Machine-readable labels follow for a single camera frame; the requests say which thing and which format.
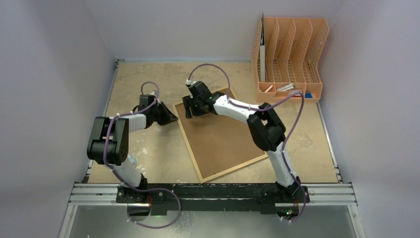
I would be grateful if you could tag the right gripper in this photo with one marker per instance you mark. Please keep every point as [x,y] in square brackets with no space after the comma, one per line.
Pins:
[190,105]

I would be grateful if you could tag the white marker pen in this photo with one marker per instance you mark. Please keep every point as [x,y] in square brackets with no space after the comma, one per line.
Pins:
[286,87]

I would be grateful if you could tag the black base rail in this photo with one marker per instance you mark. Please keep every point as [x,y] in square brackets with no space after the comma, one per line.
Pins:
[266,198]

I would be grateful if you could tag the red white small box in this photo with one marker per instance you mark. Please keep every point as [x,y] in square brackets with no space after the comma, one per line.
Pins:
[296,93]

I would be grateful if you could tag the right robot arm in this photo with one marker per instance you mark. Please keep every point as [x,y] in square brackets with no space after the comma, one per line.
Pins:
[266,128]

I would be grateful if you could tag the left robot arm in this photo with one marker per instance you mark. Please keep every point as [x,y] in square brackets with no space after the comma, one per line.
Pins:
[108,143]

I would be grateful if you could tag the blue white tape dispenser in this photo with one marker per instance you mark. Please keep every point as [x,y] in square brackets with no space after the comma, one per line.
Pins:
[132,160]

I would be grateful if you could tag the white folder in organizer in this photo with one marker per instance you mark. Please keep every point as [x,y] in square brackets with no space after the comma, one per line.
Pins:
[262,52]

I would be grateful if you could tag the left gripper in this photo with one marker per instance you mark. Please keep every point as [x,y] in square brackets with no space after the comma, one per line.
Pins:
[168,118]

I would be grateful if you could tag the wooden picture frame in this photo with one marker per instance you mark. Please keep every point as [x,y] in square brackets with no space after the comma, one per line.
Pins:
[200,174]

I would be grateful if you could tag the orange desk file organizer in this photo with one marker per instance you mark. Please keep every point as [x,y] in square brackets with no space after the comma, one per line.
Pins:
[293,48]

